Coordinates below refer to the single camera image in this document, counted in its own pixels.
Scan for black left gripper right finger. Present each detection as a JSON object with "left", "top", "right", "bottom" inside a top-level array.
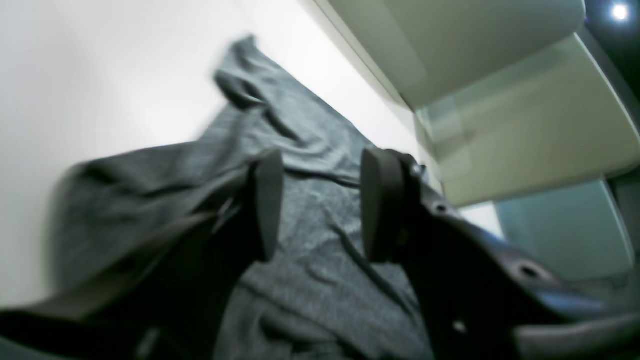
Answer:
[{"left": 361, "top": 148, "right": 639, "bottom": 360}]

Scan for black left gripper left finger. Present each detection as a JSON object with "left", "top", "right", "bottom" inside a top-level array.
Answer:
[{"left": 1, "top": 149, "right": 285, "bottom": 360}]

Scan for grey t-shirt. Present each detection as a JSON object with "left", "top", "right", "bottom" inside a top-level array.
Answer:
[{"left": 49, "top": 36, "right": 434, "bottom": 360}]

